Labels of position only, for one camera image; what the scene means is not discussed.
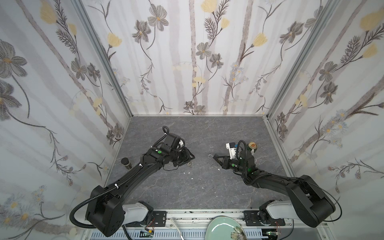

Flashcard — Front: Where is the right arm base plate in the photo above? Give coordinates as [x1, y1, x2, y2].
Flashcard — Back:
[243, 210, 286, 227]

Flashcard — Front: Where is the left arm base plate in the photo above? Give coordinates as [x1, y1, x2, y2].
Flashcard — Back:
[141, 211, 167, 228]

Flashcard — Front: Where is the white vented cable duct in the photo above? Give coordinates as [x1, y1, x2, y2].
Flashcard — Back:
[128, 229, 268, 240]

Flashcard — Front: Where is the aluminium frame rail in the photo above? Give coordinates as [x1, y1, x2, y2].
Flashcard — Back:
[78, 208, 334, 240]

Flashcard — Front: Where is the light green plate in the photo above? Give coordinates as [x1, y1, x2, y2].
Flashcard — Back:
[205, 216, 248, 240]

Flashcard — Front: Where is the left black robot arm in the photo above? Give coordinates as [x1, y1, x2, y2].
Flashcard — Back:
[69, 126, 195, 237]

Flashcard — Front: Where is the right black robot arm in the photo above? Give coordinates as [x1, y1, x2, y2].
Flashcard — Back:
[213, 141, 340, 228]

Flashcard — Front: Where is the small dark jar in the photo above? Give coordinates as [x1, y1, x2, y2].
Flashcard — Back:
[121, 158, 133, 170]

